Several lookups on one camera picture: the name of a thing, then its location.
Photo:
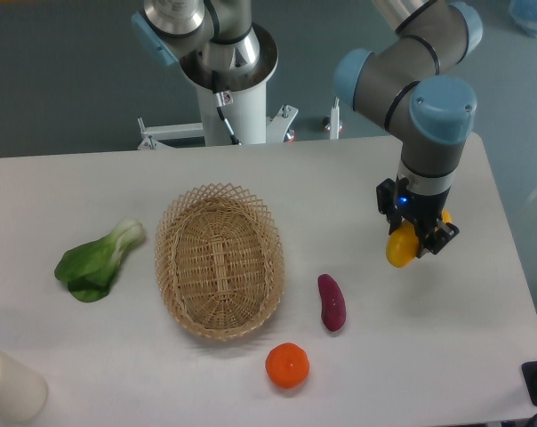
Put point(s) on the orange tangerine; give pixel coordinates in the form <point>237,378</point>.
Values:
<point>287,365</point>

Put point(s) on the blue plastic bag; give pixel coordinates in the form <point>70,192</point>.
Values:
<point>524,15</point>

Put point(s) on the purple sweet potato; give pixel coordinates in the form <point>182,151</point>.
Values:
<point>333,306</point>

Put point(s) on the woven wicker basket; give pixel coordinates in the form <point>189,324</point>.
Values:
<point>219,260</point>

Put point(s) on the yellow mango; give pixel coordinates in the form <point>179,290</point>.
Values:
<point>402,246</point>

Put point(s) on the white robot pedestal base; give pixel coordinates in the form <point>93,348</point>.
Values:
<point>231,89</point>

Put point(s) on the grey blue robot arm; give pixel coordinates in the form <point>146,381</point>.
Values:
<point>404,90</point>

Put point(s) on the green bok choy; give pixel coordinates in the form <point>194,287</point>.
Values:
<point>89,270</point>

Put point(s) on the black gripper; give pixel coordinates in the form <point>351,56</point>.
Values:
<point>396,201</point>

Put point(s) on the cream white bottle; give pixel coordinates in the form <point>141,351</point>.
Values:
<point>23,391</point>

